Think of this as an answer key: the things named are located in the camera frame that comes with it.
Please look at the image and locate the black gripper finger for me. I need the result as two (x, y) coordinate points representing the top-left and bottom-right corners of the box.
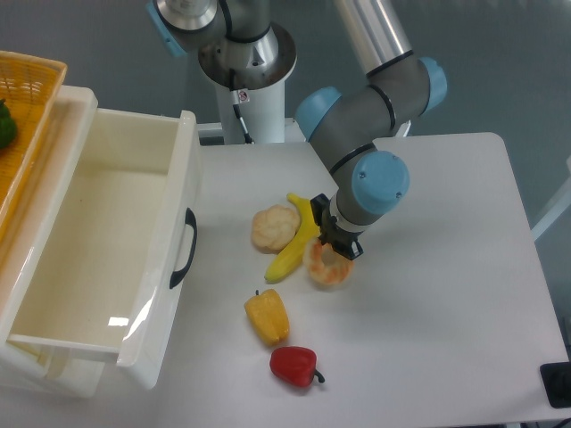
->
(310, 193), (330, 241)
(336, 240), (363, 260)

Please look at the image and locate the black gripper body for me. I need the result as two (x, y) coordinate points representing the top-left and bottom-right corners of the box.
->
(321, 212), (368, 254)

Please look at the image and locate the orange glazed ring donut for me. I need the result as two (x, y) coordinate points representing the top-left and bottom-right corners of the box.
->
(302, 238), (354, 288)

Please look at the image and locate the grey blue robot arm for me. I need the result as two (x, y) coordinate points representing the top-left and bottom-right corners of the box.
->
(146, 1), (447, 259)

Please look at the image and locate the yellow banana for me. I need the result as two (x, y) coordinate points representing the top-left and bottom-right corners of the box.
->
(264, 193), (319, 284)

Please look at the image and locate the pale cream swirl donut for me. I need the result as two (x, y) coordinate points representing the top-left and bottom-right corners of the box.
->
(251, 204), (301, 252)

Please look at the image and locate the yellow bell pepper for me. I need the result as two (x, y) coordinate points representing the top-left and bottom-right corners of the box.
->
(244, 289), (290, 347)

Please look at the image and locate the red bell pepper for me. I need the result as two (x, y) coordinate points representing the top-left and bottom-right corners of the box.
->
(269, 346), (326, 388)

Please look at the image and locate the white plastic drawer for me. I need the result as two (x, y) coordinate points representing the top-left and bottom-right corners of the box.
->
(8, 109), (202, 389)

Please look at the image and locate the black device at edge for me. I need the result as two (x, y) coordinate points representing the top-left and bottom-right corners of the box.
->
(540, 362), (571, 408)

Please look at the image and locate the orange woven basket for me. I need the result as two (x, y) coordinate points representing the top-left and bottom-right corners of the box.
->
(1, 51), (67, 235)

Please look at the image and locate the green bell pepper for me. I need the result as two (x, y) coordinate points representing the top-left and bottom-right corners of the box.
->
(0, 98), (18, 149)

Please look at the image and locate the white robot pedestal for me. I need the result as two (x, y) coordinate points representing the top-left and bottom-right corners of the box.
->
(195, 21), (313, 145)

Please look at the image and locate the black drawer handle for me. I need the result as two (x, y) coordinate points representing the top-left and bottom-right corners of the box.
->
(170, 208), (198, 289)

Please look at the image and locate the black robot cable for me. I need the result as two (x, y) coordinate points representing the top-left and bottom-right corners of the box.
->
(227, 67), (256, 144)

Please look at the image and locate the white frame bar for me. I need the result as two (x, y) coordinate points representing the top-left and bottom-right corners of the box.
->
(531, 157), (570, 242)

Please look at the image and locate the white drawer cabinet frame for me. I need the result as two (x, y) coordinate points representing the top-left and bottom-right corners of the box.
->
(1, 86), (103, 398)

